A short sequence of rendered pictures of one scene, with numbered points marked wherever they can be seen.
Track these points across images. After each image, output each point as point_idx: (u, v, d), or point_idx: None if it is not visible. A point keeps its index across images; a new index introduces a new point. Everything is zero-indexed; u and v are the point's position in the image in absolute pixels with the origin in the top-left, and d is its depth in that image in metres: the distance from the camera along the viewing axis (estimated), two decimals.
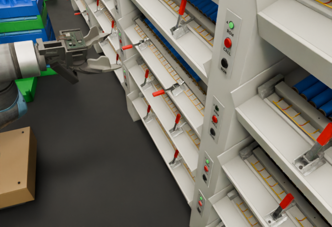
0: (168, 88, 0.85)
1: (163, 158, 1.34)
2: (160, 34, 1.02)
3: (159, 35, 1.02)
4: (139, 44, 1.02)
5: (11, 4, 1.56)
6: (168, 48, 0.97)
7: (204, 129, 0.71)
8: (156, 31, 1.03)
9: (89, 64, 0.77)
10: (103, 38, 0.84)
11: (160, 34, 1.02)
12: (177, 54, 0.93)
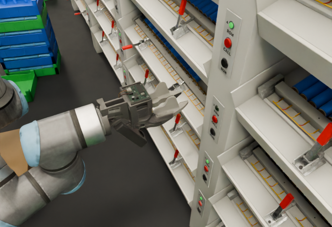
0: (168, 88, 0.85)
1: (163, 158, 1.34)
2: (160, 34, 1.02)
3: (159, 35, 1.02)
4: (139, 44, 1.02)
5: None
6: (168, 48, 0.97)
7: (204, 129, 0.71)
8: (156, 31, 1.03)
9: (157, 114, 0.68)
10: (174, 96, 0.73)
11: (160, 34, 1.02)
12: (177, 54, 0.93)
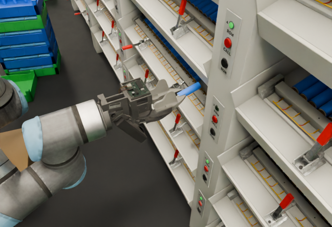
0: (168, 88, 0.85)
1: (163, 158, 1.34)
2: (160, 34, 1.02)
3: (159, 35, 1.02)
4: (139, 44, 1.02)
5: None
6: (168, 48, 0.97)
7: (204, 129, 0.71)
8: (156, 31, 1.03)
9: (156, 109, 0.69)
10: (174, 94, 0.74)
11: (160, 34, 1.02)
12: (177, 54, 0.93)
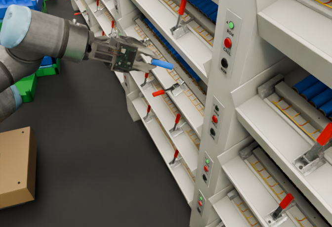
0: (168, 88, 0.85)
1: (163, 158, 1.34)
2: (160, 34, 1.02)
3: (159, 35, 1.02)
4: None
5: None
6: (168, 48, 0.97)
7: (204, 129, 0.71)
8: (156, 31, 1.03)
9: None
10: (151, 58, 0.80)
11: (160, 34, 1.02)
12: (177, 54, 0.93)
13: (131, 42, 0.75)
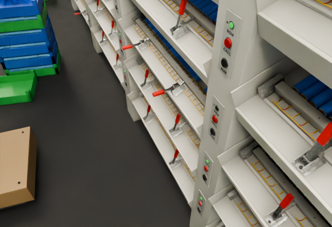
0: (168, 88, 0.85)
1: (163, 158, 1.34)
2: (160, 34, 1.02)
3: (159, 35, 1.02)
4: (139, 44, 1.02)
5: None
6: (168, 48, 0.97)
7: (204, 129, 0.71)
8: (156, 31, 1.03)
9: None
10: None
11: (160, 34, 1.02)
12: (177, 54, 0.93)
13: None
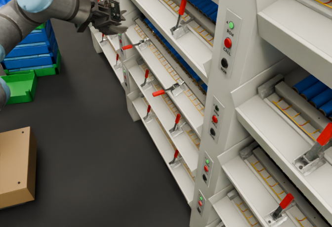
0: (168, 88, 0.85)
1: (163, 158, 1.34)
2: (160, 34, 1.02)
3: (159, 35, 1.02)
4: (139, 44, 1.02)
5: None
6: (168, 48, 0.97)
7: (204, 129, 0.71)
8: (156, 31, 1.03)
9: (110, 28, 0.95)
10: (120, 20, 1.01)
11: (160, 34, 1.02)
12: (177, 54, 0.93)
13: None
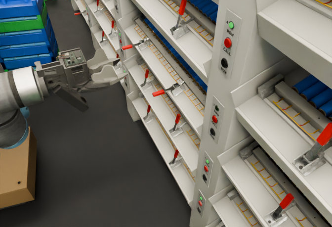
0: (168, 88, 0.85)
1: (163, 158, 1.34)
2: (160, 34, 1.02)
3: (159, 35, 1.02)
4: (139, 44, 1.02)
5: None
6: (168, 48, 0.97)
7: (204, 129, 0.71)
8: (156, 31, 1.03)
9: (94, 80, 0.72)
10: (113, 63, 0.78)
11: (160, 34, 1.02)
12: (177, 54, 0.93)
13: None
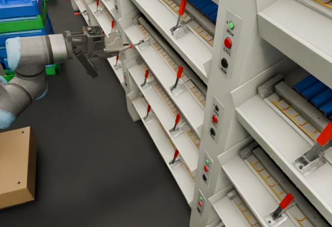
0: (176, 81, 0.85)
1: (163, 158, 1.34)
2: None
3: None
4: (139, 44, 1.02)
5: None
6: None
7: (204, 129, 0.71)
8: None
9: (107, 50, 0.95)
10: (123, 45, 1.00)
11: None
12: None
13: None
